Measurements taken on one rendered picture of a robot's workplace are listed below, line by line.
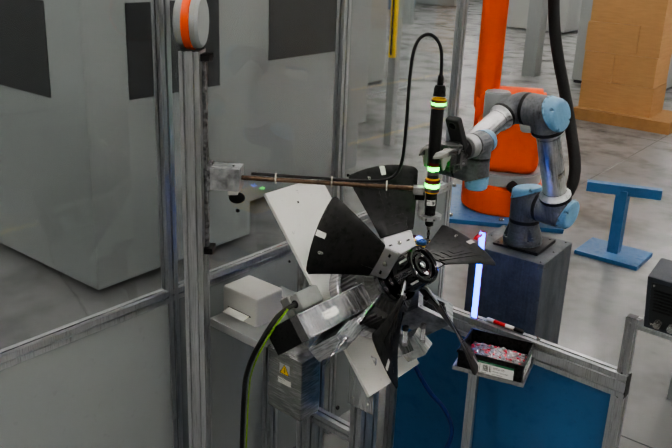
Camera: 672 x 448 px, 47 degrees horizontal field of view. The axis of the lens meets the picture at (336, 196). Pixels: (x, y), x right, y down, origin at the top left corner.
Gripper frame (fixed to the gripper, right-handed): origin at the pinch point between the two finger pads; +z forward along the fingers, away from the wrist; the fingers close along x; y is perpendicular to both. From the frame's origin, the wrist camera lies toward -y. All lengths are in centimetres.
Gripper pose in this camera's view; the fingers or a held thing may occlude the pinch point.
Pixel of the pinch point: (428, 153)
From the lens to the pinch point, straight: 228.0
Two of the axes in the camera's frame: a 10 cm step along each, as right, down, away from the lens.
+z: -6.4, 2.2, -7.3
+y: -0.4, 9.5, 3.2
